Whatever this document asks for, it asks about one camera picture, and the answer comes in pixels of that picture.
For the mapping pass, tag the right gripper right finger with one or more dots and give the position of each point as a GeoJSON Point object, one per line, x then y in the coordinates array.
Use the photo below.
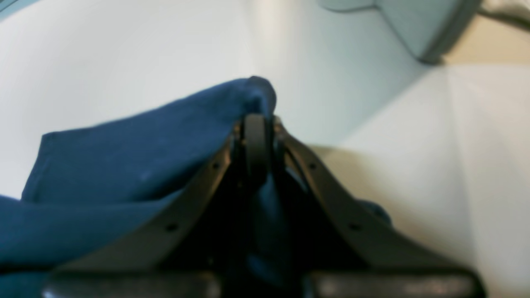
{"type": "Point", "coordinates": [342, 250]}

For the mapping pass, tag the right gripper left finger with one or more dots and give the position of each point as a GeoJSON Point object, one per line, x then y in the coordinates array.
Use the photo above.
{"type": "Point", "coordinates": [190, 249]}

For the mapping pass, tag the dark navy t-shirt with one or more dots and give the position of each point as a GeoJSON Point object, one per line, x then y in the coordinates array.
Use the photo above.
{"type": "Point", "coordinates": [90, 186]}

